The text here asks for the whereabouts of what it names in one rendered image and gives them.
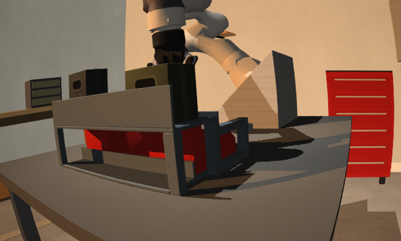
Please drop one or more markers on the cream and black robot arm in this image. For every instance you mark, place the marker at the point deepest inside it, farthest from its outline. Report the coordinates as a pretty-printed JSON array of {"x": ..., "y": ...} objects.
[{"x": 164, "y": 15}]

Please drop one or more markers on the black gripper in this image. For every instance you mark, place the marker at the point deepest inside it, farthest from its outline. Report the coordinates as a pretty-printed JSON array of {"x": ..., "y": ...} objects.
[{"x": 170, "y": 48}]

